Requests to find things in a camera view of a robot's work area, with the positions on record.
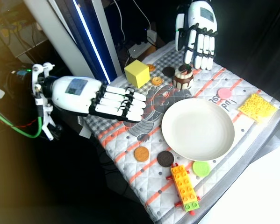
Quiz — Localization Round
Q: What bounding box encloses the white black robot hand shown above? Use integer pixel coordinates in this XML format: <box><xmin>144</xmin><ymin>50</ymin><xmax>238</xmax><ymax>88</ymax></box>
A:
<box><xmin>51</xmin><ymin>76</ymin><xmax>147</xmax><ymax>123</ymax></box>
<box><xmin>174</xmin><ymin>0</ymin><xmax>219</xmax><ymax>70</ymax></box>

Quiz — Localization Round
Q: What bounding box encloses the green felt disc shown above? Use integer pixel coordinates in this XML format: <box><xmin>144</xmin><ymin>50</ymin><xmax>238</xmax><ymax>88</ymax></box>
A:
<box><xmin>192</xmin><ymin>161</ymin><xmax>211</xmax><ymax>178</ymax></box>

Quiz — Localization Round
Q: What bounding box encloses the toy chocolate cream cake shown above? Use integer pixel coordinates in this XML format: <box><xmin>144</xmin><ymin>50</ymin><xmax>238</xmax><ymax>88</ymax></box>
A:
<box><xmin>172</xmin><ymin>64</ymin><xmax>194</xmax><ymax>91</ymax></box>

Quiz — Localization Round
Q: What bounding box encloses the yellow foam cube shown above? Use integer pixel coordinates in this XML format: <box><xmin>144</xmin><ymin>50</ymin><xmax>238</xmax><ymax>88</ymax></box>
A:
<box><xmin>124</xmin><ymin>59</ymin><xmax>151</xmax><ymax>89</ymax></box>

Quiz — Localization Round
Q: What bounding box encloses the round tan cracker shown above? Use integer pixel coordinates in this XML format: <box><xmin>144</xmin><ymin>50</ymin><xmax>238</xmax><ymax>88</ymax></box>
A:
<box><xmin>134</xmin><ymin>146</ymin><xmax>150</xmax><ymax>162</ymax></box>

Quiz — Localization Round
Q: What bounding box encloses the grey quilt with bear print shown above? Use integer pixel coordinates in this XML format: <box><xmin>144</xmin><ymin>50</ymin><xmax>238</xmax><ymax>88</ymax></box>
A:
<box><xmin>78</xmin><ymin>41</ymin><xmax>280</xmax><ymax>221</ymax></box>

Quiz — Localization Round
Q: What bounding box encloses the green cable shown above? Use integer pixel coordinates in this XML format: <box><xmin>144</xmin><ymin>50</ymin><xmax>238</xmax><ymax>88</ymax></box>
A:
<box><xmin>0</xmin><ymin>105</ymin><xmax>43</xmax><ymax>139</ymax></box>

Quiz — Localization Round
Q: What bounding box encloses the round chocolate sandwich cookie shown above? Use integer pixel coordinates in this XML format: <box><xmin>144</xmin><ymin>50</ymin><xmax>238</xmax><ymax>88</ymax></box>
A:
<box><xmin>162</xmin><ymin>66</ymin><xmax>176</xmax><ymax>77</ymax></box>
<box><xmin>157</xmin><ymin>150</ymin><xmax>175</xmax><ymax>168</ymax></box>

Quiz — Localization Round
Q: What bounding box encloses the bag of yellow beads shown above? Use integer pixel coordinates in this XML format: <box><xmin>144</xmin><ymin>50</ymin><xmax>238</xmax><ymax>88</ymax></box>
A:
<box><xmin>237</xmin><ymin>93</ymin><xmax>278</xmax><ymax>123</ymax></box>

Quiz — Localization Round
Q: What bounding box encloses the white round plate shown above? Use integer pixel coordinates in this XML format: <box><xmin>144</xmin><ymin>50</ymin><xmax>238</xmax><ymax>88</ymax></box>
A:
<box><xmin>161</xmin><ymin>98</ymin><xmax>236</xmax><ymax>161</ymax></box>

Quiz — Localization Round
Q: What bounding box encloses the white cable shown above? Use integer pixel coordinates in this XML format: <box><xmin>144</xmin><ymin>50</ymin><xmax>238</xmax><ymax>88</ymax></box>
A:
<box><xmin>113</xmin><ymin>0</ymin><xmax>152</xmax><ymax>32</ymax></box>

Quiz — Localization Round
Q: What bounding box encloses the pink felt disc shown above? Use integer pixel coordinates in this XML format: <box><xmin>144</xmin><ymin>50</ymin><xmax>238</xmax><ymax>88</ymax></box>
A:
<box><xmin>218</xmin><ymin>88</ymin><xmax>233</xmax><ymax>99</ymax></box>

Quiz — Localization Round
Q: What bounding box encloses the white power strip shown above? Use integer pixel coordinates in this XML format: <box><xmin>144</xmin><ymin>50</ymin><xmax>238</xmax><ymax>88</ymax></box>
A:
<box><xmin>128</xmin><ymin>43</ymin><xmax>154</xmax><ymax>59</ymax></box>

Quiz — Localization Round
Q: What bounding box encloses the white pillar with blue light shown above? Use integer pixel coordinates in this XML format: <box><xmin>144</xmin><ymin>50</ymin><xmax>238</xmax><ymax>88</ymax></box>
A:
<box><xmin>24</xmin><ymin>0</ymin><xmax>123</xmax><ymax>84</ymax></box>

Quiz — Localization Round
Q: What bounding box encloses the orange yellow green brick car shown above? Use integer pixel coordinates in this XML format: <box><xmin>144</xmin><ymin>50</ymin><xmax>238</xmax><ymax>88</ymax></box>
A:
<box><xmin>165</xmin><ymin>164</ymin><xmax>201</xmax><ymax>215</ymax></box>

